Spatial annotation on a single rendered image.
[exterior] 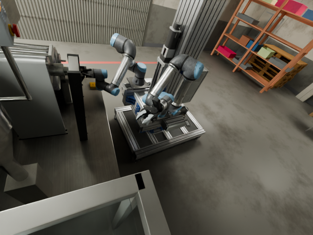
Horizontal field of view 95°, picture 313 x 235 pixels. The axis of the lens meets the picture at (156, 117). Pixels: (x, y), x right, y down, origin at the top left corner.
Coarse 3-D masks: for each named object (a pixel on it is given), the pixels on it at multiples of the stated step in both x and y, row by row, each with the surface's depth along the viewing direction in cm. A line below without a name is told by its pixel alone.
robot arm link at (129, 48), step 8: (128, 40) 118; (128, 48) 118; (128, 56) 119; (120, 64) 121; (128, 64) 122; (120, 72) 120; (112, 80) 122; (120, 80) 123; (104, 88) 122; (112, 88) 121
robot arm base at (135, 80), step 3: (135, 78) 168; (138, 78) 166; (141, 78) 167; (132, 81) 173; (135, 81) 169; (138, 81) 168; (141, 81) 169; (144, 81) 176; (135, 84) 171; (138, 84) 170; (141, 84) 172
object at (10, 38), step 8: (0, 0) 33; (0, 8) 32; (0, 16) 31; (0, 24) 32; (8, 24) 35; (0, 32) 33; (8, 32) 34; (16, 32) 36; (0, 40) 34; (8, 40) 34
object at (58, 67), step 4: (52, 64) 72; (56, 64) 73; (60, 64) 74; (48, 68) 71; (52, 68) 72; (56, 68) 72; (60, 68) 73; (52, 72) 72; (56, 72) 73; (60, 72) 74
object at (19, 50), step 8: (0, 48) 58; (16, 48) 60; (24, 48) 61; (32, 48) 62; (40, 48) 63; (48, 48) 67; (16, 56) 59; (24, 56) 60; (32, 56) 61; (40, 56) 63; (48, 56) 62
